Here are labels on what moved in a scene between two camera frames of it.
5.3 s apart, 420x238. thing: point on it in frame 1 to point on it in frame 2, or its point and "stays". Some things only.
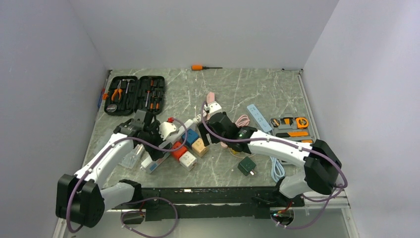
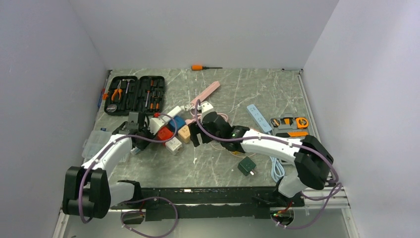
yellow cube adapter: (237, 153) stays
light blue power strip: (252, 109) stays
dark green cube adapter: (246, 165) stays
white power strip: (148, 166) to (157, 124)
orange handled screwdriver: (197, 67) stays
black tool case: (126, 95) stays
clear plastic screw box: (130, 159) to (93, 142)
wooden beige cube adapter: (198, 148) to (183, 134)
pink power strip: (210, 99) to (206, 92)
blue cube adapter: (191, 136) to (179, 121)
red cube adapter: (176, 154) to (165, 133)
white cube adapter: (188, 161) to (174, 146)
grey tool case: (293, 128) stays
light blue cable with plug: (277, 170) stays
